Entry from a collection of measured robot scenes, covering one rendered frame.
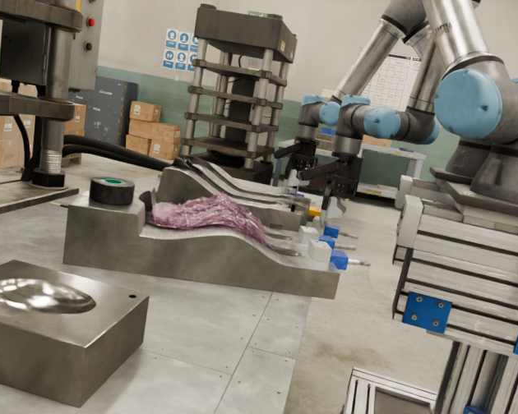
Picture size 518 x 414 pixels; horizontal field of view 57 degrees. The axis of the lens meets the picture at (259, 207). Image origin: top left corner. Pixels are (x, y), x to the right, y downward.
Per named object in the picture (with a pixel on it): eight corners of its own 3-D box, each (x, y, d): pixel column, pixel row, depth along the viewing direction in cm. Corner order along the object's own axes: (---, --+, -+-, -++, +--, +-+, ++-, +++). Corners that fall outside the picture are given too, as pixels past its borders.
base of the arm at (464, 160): (492, 178, 150) (501, 147, 148) (502, 183, 135) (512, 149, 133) (442, 168, 153) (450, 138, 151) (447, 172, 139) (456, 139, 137)
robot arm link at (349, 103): (354, 94, 120) (337, 93, 127) (345, 137, 122) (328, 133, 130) (380, 99, 123) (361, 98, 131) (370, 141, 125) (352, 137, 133)
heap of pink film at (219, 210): (266, 229, 109) (273, 196, 107) (277, 254, 92) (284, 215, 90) (153, 212, 106) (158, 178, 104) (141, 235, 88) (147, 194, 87)
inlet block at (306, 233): (349, 255, 111) (354, 233, 110) (355, 263, 107) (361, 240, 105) (295, 247, 110) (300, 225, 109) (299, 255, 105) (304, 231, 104)
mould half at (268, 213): (305, 227, 144) (314, 183, 141) (294, 249, 119) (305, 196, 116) (152, 192, 152) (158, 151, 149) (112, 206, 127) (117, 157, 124)
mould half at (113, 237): (307, 255, 115) (316, 212, 113) (335, 300, 90) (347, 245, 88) (96, 225, 108) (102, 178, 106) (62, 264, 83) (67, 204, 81)
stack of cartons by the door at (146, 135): (178, 159, 802) (186, 110, 785) (171, 161, 771) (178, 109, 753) (132, 149, 817) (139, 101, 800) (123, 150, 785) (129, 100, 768)
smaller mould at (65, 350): (143, 342, 63) (150, 294, 61) (79, 409, 48) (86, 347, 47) (10, 305, 66) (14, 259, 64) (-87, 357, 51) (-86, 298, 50)
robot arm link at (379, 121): (417, 112, 115) (388, 108, 125) (379, 104, 111) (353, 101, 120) (409, 144, 117) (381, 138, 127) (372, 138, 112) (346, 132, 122)
